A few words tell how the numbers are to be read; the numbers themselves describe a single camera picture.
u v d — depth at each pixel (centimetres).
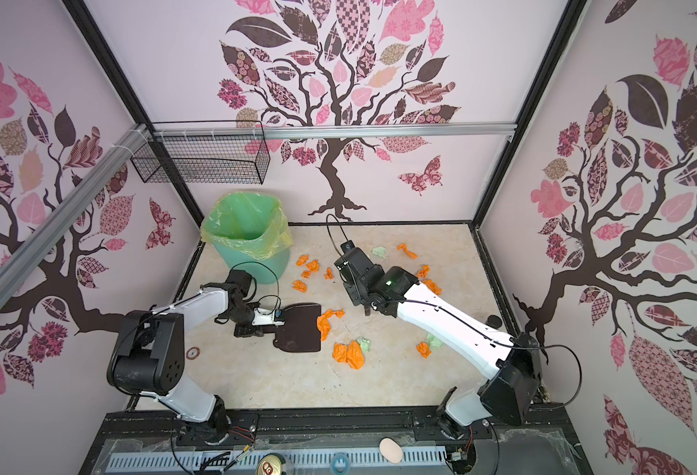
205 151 95
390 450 70
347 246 65
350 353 85
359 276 54
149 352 46
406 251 112
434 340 88
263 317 81
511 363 40
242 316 78
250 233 104
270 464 60
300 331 91
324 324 92
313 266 107
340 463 70
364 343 87
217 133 90
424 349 86
